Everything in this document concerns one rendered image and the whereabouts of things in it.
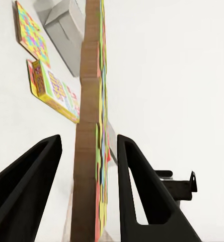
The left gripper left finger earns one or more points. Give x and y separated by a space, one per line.
25 186

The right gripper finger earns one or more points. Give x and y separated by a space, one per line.
192 182

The jigsaw puzzle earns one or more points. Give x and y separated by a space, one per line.
90 167
30 37

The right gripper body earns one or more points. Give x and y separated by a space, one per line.
178 191

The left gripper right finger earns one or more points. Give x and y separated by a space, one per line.
166 220

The toy box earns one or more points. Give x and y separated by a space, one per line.
65 27

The board game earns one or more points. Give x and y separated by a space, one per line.
49 88

